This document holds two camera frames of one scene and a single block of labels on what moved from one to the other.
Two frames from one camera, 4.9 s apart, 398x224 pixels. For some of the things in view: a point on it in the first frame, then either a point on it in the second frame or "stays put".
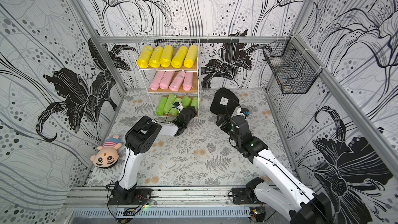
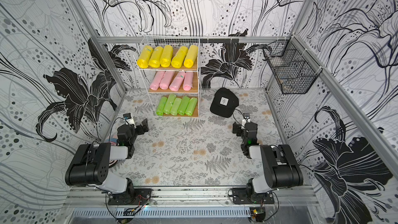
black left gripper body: (192, 114) to (139, 130)
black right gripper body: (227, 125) to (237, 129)
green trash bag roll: (194, 102) stays put
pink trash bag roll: (157, 78) stays put
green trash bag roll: (186, 101) stays put
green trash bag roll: (174, 111) stays put
